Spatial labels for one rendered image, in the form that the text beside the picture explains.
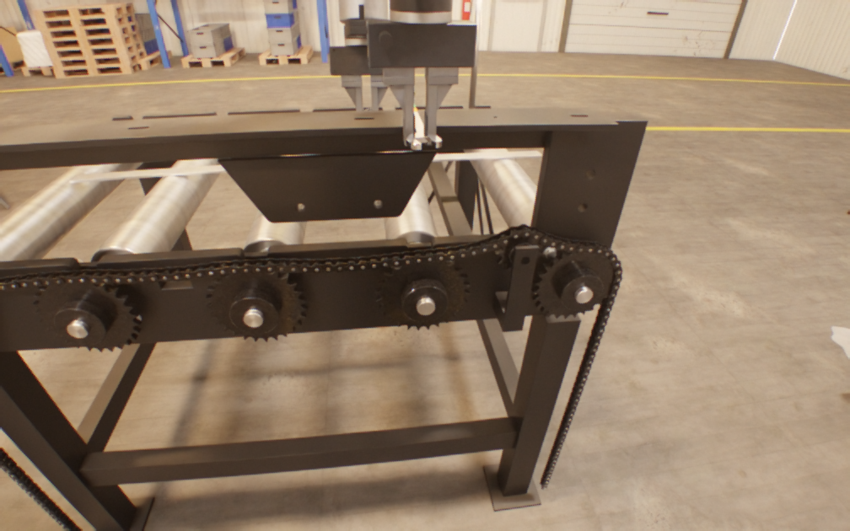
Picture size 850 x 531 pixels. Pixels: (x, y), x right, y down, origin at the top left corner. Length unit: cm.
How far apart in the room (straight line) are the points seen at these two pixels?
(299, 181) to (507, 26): 949
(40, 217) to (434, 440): 109
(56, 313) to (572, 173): 90
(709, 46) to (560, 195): 1171
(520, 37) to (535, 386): 946
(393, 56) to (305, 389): 143
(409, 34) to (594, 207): 47
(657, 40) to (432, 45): 1112
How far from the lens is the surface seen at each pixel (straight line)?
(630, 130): 82
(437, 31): 57
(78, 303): 90
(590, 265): 86
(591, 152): 80
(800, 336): 266
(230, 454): 127
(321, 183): 74
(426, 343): 191
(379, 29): 56
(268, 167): 74
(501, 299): 86
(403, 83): 58
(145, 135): 70
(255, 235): 92
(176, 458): 132
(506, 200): 109
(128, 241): 101
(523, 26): 1022
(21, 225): 125
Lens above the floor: 135
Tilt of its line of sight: 35 degrees down
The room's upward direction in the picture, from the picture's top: 1 degrees clockwise
